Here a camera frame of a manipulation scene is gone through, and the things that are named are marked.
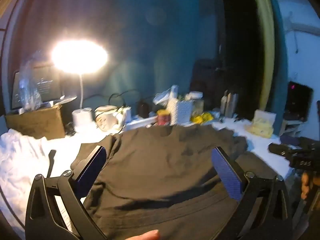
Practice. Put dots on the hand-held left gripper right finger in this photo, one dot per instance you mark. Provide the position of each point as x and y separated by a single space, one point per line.
226 172

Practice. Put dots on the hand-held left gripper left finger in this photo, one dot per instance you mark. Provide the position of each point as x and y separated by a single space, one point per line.
91 170

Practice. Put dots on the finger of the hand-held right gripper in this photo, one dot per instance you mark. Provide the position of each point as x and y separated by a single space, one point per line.
280 150

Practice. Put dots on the black printed t-shirt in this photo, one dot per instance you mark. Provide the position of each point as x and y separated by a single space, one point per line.
155 167

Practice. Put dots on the person's right hand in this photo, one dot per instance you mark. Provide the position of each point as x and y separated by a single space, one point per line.
306 183

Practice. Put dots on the person's left hand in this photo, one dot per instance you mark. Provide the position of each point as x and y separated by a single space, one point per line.
150 235

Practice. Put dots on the white side shelf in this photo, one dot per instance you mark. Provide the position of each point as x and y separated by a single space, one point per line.
291 127

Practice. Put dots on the yellow tissue pack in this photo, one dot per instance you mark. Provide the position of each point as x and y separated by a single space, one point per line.
261 125

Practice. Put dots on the white desk lamp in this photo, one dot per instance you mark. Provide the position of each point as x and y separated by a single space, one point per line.
82 120

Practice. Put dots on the cream printed mug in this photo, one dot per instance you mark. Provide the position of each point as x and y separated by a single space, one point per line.
106 120

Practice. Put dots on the black appliance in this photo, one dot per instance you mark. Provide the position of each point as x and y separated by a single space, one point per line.
298 100

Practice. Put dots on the yellow snack packet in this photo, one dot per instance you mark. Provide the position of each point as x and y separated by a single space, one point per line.
202 117

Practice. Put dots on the steel tumbler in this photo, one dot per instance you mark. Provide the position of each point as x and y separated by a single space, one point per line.
231 103

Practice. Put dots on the white power strip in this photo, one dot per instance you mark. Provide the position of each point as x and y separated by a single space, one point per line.
140 123

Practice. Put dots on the white garment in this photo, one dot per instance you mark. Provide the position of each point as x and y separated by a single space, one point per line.
20 160

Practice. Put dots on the clear snack jar white lid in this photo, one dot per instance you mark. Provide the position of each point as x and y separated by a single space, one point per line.
198 105

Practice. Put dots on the brown cardboard box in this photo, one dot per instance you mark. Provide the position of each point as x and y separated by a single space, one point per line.
35 122

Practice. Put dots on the white perforated basket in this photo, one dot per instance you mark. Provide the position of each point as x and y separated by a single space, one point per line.
183 111

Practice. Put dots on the black charger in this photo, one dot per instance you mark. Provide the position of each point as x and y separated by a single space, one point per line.
144 108

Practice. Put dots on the red can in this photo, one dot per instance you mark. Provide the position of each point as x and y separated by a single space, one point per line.
163 118

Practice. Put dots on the teal and yellow chair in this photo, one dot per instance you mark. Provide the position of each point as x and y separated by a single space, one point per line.
266 55

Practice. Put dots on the white crumpled wrapper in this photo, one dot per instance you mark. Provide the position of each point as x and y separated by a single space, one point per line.
165 95

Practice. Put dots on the clear plastic bag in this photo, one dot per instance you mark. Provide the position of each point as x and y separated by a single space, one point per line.
28 90

